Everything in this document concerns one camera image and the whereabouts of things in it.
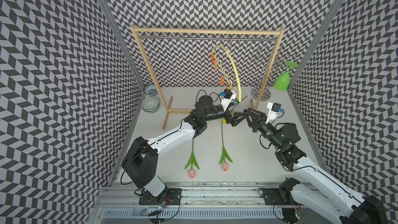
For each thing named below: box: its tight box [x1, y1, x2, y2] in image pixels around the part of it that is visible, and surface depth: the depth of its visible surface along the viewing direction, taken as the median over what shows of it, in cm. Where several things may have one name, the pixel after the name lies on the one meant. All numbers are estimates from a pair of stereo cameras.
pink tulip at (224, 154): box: [219, 119, 233, 172], surface depth 88 cm
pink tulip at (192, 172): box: [184, 138, 201, 179], surface depth 84 cm
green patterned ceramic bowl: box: [141, 96, 160, 113], surface depth 107 cm
